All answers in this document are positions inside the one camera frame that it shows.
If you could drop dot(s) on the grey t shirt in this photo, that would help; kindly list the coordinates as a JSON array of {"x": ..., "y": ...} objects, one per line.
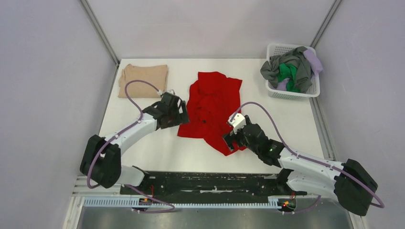
[{"x": 270, "y": 70}]

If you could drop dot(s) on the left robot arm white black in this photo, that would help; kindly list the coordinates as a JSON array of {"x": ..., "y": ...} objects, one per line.
[{"x": 101, "y": 161}]

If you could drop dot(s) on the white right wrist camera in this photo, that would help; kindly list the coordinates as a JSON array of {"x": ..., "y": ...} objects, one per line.
[{"x": 236, "y": 121}]

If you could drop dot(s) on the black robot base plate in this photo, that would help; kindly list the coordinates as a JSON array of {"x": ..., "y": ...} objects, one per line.
[{"x": 213, "y": 188}]

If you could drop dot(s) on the lilac t shirt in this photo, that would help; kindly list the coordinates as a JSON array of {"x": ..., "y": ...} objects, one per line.
[{"x": 307, "y": 63}]

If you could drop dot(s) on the green t shirt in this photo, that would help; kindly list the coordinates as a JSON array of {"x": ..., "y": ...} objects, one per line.
[{"x": 286, "y": 78}]

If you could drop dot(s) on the red t shirt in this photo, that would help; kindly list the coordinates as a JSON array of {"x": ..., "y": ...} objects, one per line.
[{"x": 214, "y": 97}]

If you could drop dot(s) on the grey aluminium frame post right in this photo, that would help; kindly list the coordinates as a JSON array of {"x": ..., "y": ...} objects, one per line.
[{"x": 325, "y": 23}]

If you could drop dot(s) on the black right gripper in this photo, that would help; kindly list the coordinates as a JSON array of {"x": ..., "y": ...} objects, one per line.
[{"x": 229, "y": 139}]

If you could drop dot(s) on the white plastic laundry basket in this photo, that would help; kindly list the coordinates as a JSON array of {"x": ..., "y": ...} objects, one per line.
[{"x": 280, "y": 49}]

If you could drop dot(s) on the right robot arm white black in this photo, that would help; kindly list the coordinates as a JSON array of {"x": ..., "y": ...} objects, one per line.
[{"x": 346, "y": 182}]

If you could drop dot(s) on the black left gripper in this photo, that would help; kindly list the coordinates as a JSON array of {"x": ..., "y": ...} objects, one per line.
[{"x": 181, "y": 118}]

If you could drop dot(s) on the grey aluminium frame post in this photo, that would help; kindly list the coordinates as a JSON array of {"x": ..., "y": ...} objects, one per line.
[
  {"x": 99, "y": 30},
  {"x": 325, "y": 23}
]

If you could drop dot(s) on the grey aluminium frame post left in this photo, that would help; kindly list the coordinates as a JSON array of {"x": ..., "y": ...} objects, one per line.
[{"x": 99, "y": 30}]

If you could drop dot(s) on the white slotted cable duct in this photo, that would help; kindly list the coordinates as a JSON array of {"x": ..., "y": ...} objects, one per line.
[{"x": 138, "y": 202}]

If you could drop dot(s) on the folded beige t shirt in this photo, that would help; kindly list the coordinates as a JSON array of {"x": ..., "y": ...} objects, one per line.
[{"x": 142, "y": 82}]

